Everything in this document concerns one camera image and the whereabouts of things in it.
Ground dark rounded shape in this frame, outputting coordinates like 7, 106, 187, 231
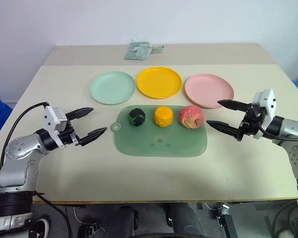
164, 202, 205, 238

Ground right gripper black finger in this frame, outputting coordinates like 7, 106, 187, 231
206, 120, 242, 143
217, 99, 252, 113

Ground translucent green cutting mat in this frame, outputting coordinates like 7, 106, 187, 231
110, 104, 209, 158

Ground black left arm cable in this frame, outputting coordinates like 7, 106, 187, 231
0, 101, 50, 167

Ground grey looped cables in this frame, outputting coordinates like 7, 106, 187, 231
263, 200, 298, 238

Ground black cable under table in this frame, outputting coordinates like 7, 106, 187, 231
34, 190, 73, 238

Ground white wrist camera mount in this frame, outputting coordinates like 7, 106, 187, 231
43, 106, 68, 149
252, 88, 277, 140

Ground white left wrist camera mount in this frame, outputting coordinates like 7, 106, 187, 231
43, 106, 68, 149

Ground black metal table bracket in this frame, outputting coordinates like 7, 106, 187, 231
215, 202, 239, 238

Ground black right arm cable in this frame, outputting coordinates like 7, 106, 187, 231
259, 125, 298, 143

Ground orange yellow fruit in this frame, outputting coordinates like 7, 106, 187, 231
153, 106, 174, 128

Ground yellow plate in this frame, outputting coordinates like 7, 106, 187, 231
136, 66, 183, 100

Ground black and white shoe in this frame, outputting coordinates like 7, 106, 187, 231
30, 218, 51, 238

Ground red apple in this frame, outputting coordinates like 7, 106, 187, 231
179, 105, 205, 129

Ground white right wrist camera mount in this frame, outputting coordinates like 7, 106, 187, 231
252, 88, 277, 140

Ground pink plate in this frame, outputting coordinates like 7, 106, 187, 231
184, 73, 235, 110

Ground mint green plate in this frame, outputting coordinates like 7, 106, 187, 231
89, 71, 137, 106

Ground dark green round fruit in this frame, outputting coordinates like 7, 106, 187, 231
128, 107, 147, 128

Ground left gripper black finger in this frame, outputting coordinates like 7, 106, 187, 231
77, 126, 108, 147
66, 107, 94, 122

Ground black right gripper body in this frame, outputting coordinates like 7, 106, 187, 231
238, 103, 267, 139

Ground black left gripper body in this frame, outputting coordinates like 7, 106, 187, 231
58, 120, 81, 147

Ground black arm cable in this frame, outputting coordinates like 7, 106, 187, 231
0, 101, 50, 167
259, 125, 298, 143

